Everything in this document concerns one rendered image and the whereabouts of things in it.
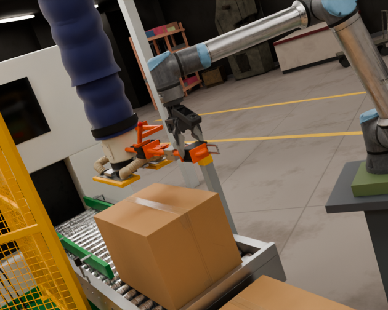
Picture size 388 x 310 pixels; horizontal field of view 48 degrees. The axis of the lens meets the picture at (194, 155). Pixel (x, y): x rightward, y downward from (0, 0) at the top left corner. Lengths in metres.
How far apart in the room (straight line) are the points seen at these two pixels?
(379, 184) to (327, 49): 9.74
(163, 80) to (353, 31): 0.72
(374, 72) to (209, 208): 0.88
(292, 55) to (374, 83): 10.09
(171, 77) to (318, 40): 10.20
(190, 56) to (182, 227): 0.74
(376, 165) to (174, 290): 1.04
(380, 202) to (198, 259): 0.81
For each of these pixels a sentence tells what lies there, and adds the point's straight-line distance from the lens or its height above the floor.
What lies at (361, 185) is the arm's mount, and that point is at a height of 0.80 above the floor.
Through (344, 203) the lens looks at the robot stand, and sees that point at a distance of 2.00.
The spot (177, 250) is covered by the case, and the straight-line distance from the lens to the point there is 1.88.
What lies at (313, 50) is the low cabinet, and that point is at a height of 0.39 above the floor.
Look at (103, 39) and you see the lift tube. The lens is 2.00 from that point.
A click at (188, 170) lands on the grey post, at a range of 5.13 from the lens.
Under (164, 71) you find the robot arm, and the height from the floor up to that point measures 1.55.
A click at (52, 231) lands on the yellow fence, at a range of 2.38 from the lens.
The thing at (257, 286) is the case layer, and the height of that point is 0.54.
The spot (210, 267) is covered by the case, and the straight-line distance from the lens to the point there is 2.00.
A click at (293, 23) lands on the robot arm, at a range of 1.82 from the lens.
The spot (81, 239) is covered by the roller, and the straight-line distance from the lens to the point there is 3.32.
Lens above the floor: 1.61
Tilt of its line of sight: 14 degrees down
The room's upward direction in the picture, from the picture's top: 20 degrees counter-clockwise
